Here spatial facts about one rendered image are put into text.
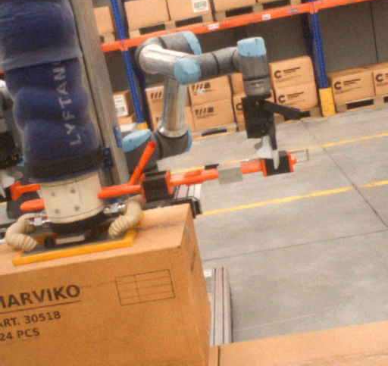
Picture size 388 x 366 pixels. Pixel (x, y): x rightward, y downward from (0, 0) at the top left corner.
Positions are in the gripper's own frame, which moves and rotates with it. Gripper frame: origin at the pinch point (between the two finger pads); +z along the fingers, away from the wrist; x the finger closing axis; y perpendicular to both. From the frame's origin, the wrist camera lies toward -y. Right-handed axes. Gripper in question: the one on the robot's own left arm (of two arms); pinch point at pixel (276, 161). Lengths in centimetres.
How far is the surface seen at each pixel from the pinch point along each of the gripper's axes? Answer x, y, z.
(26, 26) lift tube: 11, 59, -49
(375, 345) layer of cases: -4, -22, 66
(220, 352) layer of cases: -14, 28, 66
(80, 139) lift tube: 7, 52, -17
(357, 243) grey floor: -220, -57, 122
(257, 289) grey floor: -175, 14, 122
